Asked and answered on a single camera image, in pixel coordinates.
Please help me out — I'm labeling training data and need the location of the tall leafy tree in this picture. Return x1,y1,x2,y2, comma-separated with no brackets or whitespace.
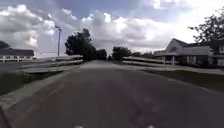
188,8,224,56

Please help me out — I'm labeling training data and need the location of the low dark-roofed building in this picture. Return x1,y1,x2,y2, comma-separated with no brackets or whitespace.
0,40,36,63

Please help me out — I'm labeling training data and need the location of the street lamp pole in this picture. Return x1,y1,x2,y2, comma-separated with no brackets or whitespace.
54,25,63,58

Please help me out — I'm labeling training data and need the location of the grass verge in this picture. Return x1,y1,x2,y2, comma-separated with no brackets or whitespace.
143,68,224,94
0,70,64,96

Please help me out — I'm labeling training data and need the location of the grey asphalt road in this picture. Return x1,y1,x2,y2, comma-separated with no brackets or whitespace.
0,59,224,128

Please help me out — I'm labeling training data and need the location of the white rail fence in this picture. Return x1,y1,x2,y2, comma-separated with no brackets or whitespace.
19,54,84,74
122,55,174,68

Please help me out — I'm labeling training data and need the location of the clump of dark trees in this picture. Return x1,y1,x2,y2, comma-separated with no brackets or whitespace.
64,28,108,62
111,45,133,62

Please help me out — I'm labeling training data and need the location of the white gabled building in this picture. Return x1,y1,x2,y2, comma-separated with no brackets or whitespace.
153,37,224,68

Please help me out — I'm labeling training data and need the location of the pale concrete kerb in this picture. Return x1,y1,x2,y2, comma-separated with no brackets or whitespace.
0,68,81,111

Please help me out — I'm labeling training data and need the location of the pale footpath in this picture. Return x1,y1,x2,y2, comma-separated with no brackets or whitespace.
126,63,224,76

